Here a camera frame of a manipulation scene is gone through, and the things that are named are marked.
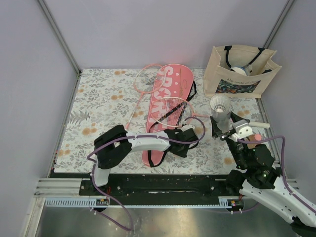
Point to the beige canvas tote bag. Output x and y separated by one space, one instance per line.
218 78

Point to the pink capped bottle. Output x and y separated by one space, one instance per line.
253 138

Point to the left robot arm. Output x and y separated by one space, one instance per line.
117 143

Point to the water bottle in tote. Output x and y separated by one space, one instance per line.
244 70

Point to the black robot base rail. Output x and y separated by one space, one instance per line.
160 185

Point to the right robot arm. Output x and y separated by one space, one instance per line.
257 177

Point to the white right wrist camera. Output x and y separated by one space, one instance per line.
242 130

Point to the white slotted cable duct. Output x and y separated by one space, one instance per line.
211 202

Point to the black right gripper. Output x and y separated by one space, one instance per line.
216 131

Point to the pink racket near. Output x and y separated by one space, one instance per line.
173 111

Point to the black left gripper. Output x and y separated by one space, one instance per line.
182 154

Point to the white shuttlecock tube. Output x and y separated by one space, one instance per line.
222 119

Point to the white shuttlecock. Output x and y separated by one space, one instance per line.
220 103

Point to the floral table cloth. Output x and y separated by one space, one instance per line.
105 98

